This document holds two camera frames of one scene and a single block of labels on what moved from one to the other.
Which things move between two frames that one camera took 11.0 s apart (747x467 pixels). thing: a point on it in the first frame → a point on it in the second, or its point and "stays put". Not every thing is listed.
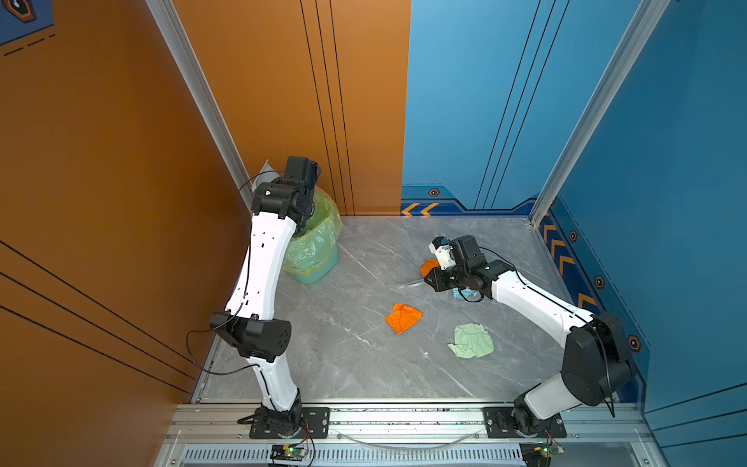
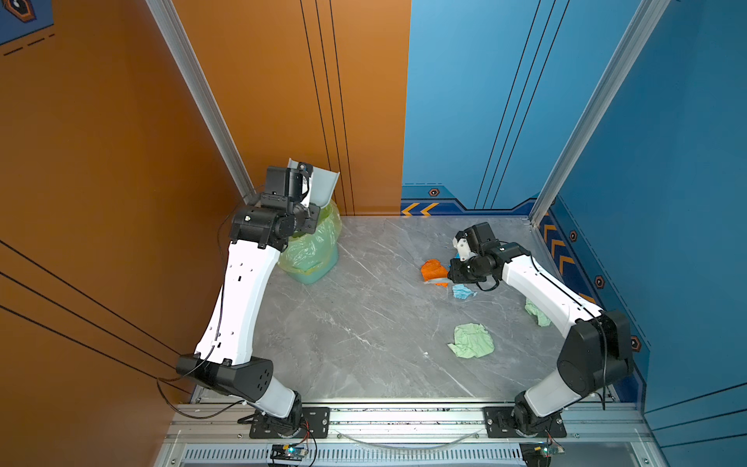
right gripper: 437,283 → 455,275
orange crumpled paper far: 428,266 stays put
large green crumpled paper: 472,341 stays put
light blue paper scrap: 468,293 stays put
